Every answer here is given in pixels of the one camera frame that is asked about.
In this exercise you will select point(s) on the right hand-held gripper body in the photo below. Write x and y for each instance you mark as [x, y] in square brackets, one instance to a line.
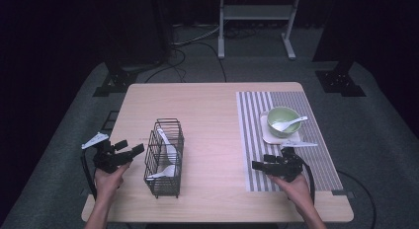
[291, 166]

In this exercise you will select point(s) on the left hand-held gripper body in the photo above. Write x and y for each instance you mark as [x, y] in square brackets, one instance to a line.
[106, 158]

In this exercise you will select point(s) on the green bowl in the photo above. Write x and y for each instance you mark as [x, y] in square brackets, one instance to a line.
[286, 133]

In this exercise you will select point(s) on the white ceramic spoon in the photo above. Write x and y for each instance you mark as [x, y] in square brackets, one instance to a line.
[168, 171]
[171, 152]
[280, 125]

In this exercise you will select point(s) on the person's left hand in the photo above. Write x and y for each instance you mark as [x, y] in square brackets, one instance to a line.
[108, 183]

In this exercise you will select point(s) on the person's right hand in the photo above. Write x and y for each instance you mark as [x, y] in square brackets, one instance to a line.
[298, 191]

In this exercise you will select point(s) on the grey striped placemat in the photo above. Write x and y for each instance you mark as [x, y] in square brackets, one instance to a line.
[257, 150]

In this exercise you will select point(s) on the white square plate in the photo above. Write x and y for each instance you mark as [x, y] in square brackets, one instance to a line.
[267, 137]

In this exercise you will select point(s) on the black stand base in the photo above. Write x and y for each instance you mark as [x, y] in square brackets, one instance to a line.
[113, 86]
[341, 82]

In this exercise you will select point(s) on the white metal stand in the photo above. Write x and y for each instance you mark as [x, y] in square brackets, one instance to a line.
[257, 12]

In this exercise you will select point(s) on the black floor frame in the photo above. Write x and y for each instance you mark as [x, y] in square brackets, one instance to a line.
[110, 120]

